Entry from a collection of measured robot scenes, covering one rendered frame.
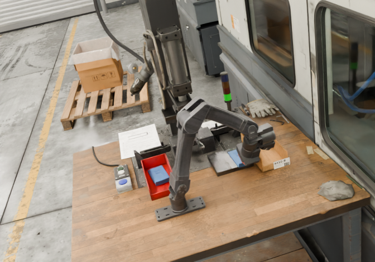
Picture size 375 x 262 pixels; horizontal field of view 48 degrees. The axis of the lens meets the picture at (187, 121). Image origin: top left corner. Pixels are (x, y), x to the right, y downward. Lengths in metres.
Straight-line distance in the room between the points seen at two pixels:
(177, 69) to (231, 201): 0.60
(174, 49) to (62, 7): 9.39
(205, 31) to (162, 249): 3.72
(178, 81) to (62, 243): 1.79
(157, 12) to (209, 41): 3.23
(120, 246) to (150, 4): 0.98
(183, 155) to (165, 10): 0.64
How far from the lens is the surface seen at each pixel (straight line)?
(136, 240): 1.64
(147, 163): 1.99
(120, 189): 1.90
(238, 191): 1.75
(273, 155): 1.94
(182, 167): 1.59
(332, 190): 1.69
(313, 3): 1.80
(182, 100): 1.91
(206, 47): 5.06
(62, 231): 3.37
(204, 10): 4.96
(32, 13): 11.24
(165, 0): 1.84
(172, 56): 1.81
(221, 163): 1.89
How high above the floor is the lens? 1.96
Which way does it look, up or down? 27 degrees down
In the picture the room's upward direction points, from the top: 12 degrees counter-clockwise
